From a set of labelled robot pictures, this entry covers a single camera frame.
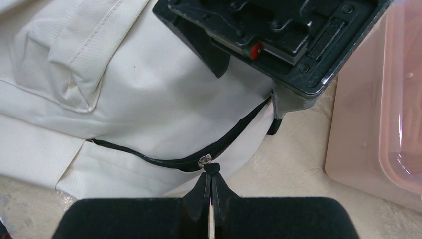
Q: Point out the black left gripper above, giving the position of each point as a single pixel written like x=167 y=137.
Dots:
x=300 y=44

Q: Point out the translucent pink plastic box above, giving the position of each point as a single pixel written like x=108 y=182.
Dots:
x=375 y=142

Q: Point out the beige canvas backpack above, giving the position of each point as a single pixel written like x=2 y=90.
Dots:
x=99 y=99

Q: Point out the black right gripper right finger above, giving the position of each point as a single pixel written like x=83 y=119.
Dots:
x=239 y=217

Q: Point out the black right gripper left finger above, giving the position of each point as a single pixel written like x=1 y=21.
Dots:
x=140 y=218

